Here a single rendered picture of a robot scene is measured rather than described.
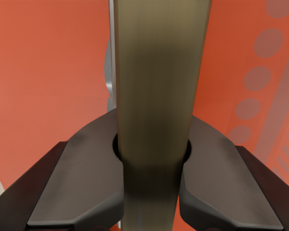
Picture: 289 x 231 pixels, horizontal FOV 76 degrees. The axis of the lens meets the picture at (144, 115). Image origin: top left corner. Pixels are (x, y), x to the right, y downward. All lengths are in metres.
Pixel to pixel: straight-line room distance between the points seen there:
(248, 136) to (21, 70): 0.22
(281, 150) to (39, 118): 0.25
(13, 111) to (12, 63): 0.05
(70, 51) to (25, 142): 0.11
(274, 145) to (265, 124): 0.03
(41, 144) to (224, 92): 0.19
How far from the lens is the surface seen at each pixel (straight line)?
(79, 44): 0.17
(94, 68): 0.17
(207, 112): 0.19
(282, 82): 0.21
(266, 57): 0.19
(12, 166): 0.26
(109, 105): 0.18
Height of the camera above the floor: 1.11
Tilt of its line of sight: 63 degrees down
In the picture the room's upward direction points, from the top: 180 degrees counter-clockwise
